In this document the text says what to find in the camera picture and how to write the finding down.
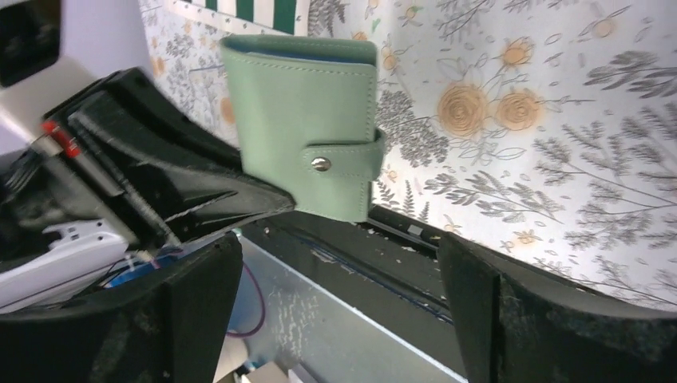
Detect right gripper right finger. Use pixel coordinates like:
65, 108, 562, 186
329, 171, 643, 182
437, 233, 676, 382

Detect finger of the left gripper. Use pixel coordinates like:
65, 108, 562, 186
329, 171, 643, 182
44, 68, 295, 246

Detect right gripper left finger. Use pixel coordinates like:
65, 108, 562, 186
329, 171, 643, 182
1, 233, 243, 382

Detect green leather card holder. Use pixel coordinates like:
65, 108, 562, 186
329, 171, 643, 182
220, 34, 386, 223

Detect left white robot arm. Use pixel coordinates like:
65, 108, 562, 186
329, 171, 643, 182
1, 68, 295, 313

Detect floral tablecloth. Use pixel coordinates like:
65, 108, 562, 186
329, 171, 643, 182
140, 1, 676, 311

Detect green white chessboard mat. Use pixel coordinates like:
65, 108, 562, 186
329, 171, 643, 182
164, 0, 310, 37

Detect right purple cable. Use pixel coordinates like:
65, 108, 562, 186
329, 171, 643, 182
226, 263, 267, 339

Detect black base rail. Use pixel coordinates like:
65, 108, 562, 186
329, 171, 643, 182
243, 212, 466, 380

